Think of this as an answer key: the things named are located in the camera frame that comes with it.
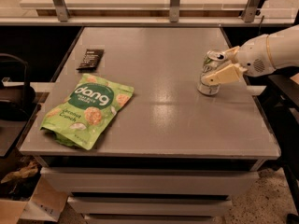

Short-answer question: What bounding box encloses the black snack bar wrapper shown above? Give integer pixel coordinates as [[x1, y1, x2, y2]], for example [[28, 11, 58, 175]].
[[78, 49, 104, 71]]

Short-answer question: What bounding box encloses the white drawer cabinet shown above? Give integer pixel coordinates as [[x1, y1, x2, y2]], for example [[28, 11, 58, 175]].
[[41, 155, 264, 224]]

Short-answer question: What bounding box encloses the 7up soda can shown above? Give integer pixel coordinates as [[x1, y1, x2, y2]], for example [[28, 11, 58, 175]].
[[197, 50, 227, 96]]

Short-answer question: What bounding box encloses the left metal bracket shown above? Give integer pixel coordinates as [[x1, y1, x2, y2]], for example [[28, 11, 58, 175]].
[[52, 0, 69, 22]]

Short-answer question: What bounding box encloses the right metal bracket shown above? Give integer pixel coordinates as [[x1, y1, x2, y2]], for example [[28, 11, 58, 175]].
[[241, 0, 261, 23]]

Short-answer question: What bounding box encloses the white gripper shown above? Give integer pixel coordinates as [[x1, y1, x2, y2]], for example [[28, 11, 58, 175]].
[[201, 35, 275, 86]]

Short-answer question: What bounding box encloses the metal bracket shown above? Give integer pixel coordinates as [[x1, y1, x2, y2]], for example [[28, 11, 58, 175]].
[[169, 0, 180, 22], [241, 0, 261, 23], [52, 0, 69, 22]]

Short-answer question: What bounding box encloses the crumpled brown paper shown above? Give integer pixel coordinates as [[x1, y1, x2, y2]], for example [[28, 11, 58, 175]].
[[0, 160, 40, 184]]

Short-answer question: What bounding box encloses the middle metal bracket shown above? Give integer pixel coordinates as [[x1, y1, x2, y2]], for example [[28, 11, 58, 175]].
[[169, 0, 180, 22]]

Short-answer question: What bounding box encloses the cardboard box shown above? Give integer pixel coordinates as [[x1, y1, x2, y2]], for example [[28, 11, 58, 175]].
[[0, 177, 68, 224]]

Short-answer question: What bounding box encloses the white shelf rail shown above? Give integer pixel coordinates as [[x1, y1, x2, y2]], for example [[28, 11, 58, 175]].
[[0, 17, 293, 28]]

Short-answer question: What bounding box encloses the black chair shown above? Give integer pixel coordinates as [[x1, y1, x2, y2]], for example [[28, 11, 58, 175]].
[[0, 53, 36, 158]]

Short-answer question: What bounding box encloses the green rice chip bag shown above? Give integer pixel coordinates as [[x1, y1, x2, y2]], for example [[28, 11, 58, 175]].
[[40, 74, 134, 150]]

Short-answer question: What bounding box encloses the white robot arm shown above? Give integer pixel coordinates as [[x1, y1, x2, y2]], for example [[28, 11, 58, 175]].
[[200, 25, 299, 86]]

